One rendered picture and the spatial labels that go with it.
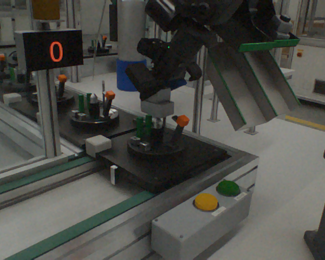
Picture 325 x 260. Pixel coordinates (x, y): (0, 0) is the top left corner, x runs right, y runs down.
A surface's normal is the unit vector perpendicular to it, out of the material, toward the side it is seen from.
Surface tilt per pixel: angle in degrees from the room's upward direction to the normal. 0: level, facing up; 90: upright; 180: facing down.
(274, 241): 0
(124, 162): 0
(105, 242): 0
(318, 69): 90
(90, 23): 90
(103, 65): 90
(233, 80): 45
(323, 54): 90
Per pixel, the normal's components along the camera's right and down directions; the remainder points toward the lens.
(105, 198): 0.04, -0.93
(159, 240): -0.70, 0.25
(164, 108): 0.72, 0.29
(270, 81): 0.43, -0.43
